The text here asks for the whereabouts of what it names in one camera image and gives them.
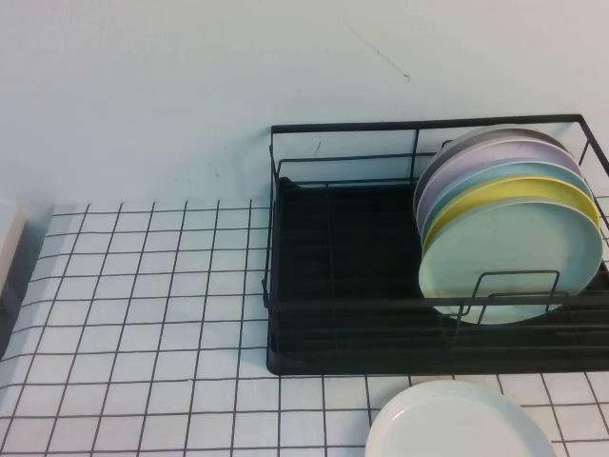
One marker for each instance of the light blue plate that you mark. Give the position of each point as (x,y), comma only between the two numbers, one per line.
(523,169)

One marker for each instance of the grey plate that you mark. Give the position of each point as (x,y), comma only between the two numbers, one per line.
(465,141)

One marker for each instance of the yellow plate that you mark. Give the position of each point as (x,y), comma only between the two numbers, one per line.
(523,188)

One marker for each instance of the mint green plate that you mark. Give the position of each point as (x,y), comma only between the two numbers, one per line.
(504,243)

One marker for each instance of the black drip tray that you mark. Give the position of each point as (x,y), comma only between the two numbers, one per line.
(361,228)

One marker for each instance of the white plate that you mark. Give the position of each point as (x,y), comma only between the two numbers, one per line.
(452,423)

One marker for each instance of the lilac plate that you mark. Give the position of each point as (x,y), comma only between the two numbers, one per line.
(499,152)

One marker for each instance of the white grid-pattern tablecloth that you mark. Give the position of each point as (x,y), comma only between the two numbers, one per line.
(143,309)

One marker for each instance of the beige wooden board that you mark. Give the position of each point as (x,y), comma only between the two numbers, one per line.
(12,247)

